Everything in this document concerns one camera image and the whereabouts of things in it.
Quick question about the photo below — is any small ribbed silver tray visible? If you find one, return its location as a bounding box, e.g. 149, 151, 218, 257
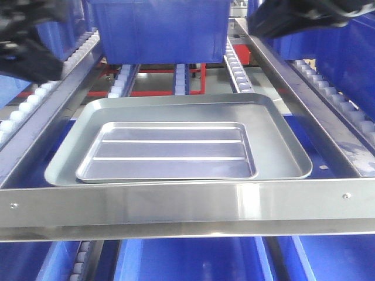
76, 121, 258, 183

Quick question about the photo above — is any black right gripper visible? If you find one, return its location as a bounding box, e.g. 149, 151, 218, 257
247, 1, 374, 38

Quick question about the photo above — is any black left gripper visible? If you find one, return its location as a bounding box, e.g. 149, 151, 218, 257
1, 1, 68, 84

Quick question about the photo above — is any large silver tray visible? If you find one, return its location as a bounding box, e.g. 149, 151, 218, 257
45, 93, 312, 186

